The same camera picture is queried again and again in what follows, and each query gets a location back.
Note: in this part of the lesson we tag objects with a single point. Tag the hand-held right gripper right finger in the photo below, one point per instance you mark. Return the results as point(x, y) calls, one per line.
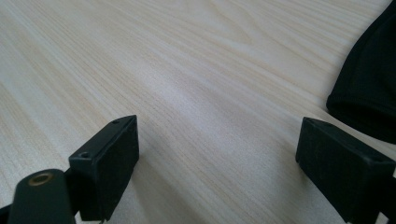
point(342, 165)

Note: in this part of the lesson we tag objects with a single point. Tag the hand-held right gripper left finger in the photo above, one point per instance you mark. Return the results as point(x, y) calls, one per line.
point(104, 174)

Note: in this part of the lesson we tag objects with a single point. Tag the black cloth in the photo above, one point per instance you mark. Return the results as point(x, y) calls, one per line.
point(367, 81)

